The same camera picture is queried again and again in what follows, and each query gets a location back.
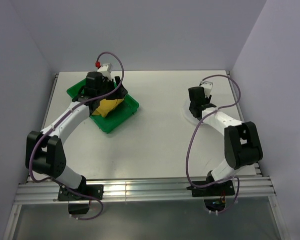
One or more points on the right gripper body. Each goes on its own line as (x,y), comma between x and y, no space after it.
(208,99)

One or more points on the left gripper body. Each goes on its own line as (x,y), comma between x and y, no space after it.
(108,85)

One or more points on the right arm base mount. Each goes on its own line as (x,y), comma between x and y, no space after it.
(220,189)

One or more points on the aluminium frame rail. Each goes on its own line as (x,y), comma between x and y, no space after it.
(138,190)

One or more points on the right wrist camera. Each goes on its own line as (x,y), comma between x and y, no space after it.
(207,87)

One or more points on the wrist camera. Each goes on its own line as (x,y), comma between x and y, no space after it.
(104,69)
(207,87)

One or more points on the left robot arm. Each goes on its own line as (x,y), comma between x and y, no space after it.
(44,149)

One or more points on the green plastic tray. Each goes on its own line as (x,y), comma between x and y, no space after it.
(116,117)

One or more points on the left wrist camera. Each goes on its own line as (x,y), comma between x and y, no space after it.
(104,69)

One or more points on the yellow bra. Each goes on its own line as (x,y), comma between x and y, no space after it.
(106,106)

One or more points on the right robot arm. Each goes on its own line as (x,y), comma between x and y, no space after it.
(242,145)

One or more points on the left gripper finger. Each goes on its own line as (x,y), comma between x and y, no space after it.
(118,96)
(118,81)

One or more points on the white mesh laundry bag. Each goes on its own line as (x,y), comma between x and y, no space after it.
(187,114)

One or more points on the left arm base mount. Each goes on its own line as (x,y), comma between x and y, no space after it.
(79,202)

